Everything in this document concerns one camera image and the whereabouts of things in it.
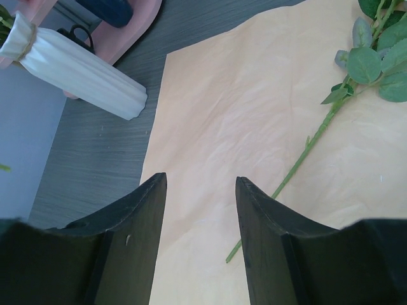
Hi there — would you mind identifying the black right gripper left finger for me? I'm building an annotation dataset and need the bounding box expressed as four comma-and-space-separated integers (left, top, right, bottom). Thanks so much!
1, 173, 167, 304

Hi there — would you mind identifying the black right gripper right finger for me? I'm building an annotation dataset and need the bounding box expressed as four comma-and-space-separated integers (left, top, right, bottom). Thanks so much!
235, 177, 406, 304

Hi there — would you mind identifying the orange wrapping paper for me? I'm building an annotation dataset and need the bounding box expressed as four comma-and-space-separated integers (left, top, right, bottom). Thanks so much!
142, 1, 406, 304

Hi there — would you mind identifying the white ribbed ceramic vase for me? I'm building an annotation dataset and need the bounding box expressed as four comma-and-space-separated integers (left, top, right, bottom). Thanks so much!
1, 11, 148, 120

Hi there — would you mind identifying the pink three-tier shelf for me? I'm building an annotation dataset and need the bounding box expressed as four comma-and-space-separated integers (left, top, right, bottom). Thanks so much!
0, 0, 163, 100

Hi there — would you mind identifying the dark green mug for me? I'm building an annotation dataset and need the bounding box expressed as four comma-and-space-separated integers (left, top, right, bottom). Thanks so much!
57, 24, 95, 54

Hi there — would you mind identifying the dark blue cup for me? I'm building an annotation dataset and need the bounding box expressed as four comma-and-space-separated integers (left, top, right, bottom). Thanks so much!
76, 0, 134, 28

